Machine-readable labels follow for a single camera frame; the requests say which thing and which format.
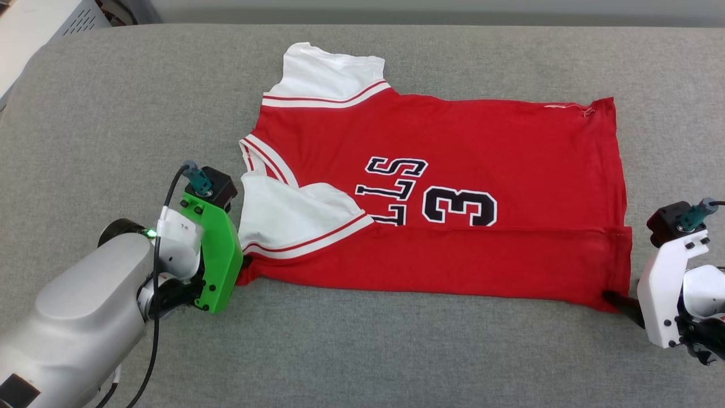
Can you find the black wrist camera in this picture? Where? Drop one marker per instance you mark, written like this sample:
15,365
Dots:
220,190
665,221

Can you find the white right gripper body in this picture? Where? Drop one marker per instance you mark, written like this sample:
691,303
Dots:
662,289

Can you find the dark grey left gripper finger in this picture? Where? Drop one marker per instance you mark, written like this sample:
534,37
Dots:
247,262

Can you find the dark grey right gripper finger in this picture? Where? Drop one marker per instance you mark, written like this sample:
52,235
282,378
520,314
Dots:
623,303

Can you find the grey vented metal box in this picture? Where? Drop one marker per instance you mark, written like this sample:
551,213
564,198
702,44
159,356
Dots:
79,20

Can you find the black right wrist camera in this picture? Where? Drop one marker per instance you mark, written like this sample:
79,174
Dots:
665,221

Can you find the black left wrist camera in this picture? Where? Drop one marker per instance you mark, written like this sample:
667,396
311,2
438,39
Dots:
220,190

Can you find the red and white basketball jersey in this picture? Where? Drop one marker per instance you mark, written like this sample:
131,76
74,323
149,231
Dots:
481,141

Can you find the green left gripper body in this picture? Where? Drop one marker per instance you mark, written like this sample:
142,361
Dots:
221,255

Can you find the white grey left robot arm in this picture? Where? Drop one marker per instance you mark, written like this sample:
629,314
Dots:
85,306

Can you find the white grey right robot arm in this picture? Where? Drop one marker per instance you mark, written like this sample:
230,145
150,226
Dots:
705,289

